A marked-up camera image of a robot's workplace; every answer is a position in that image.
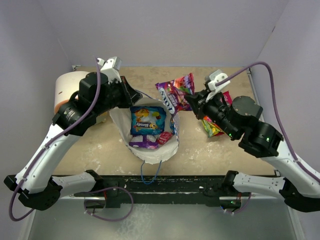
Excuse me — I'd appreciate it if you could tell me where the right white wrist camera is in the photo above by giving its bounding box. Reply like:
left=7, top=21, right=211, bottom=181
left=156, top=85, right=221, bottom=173
left=204, top=69, right=231, bottom=103

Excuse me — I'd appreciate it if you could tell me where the checkered paper bag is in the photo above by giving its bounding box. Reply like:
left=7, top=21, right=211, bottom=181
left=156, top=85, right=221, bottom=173
left=109, top=91, right=179, bottom=167

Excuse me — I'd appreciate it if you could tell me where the small red candy packet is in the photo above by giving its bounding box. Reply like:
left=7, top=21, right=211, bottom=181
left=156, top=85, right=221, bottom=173
left=157, top=131, right=173, bottom=145

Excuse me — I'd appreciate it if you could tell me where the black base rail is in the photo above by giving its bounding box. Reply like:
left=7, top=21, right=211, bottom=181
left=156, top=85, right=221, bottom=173
left=73, top=171, right=253, bottom=210

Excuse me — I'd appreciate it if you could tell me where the orange Fox's candy bag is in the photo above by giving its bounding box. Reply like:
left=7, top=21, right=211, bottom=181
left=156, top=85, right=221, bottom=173
left=202, top=116, right=220, bottom=131

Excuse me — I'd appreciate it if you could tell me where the purple Fox's berries bag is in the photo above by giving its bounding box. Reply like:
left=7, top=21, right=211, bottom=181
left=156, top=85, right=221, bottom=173
left=155, top=73, right=195, bottom=116

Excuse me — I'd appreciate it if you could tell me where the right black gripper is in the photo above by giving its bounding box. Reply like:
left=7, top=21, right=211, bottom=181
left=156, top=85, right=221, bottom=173
left=185, top=86, right=240, bottom=138

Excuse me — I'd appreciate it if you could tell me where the pink chips bag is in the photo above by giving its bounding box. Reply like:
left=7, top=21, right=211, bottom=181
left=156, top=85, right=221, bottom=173
left=220, top=91, right=232, bottom=107

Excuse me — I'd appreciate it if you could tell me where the purple snack packet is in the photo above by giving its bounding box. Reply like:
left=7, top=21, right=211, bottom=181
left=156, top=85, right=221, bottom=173
left=129, top=135, right=159, bottom=150

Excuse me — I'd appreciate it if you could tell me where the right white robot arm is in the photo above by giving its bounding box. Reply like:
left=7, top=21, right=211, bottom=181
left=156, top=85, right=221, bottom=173
left=184, top=90, right=320, bottom=213

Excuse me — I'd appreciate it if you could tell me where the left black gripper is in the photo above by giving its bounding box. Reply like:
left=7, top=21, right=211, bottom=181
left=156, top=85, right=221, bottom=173
left=93, top=75, right=143, bottom=117

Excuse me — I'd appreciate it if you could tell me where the green Fox's candy bag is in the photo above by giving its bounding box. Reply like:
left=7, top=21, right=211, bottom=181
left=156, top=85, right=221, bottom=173
left=201, top=120, right=224, bottom=138

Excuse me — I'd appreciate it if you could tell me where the blue Slendy snack bag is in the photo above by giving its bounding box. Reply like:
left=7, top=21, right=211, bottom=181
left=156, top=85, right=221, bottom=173
left=130, top=106, right=167, bottom=136

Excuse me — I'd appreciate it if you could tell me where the cream and orange cylinder box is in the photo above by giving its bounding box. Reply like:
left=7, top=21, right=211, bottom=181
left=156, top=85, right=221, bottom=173
left=53, top=71, right=89, bottom=114

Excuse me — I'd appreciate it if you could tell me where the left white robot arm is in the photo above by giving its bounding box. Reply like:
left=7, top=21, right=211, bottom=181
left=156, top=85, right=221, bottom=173
left=4, top=72, right=142, bottom=211

